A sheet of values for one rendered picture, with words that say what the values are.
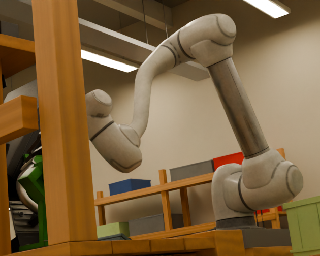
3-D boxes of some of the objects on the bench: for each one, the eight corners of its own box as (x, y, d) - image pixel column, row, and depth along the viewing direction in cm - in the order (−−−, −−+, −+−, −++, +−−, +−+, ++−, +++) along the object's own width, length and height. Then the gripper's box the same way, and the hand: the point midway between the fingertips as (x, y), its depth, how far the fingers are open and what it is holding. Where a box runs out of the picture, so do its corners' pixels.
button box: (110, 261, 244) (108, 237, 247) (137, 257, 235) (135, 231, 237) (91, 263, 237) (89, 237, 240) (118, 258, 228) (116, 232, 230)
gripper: (86, 143, 220) (46, 180, 232) (52, 113, 217) (13, 151, 228) (80, 154, 214) (39, 191, 225) (43, 123, 211) (4, 162, 222)
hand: (31, 166), depth 225 cm, fingers closed on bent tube, 3 cm apart
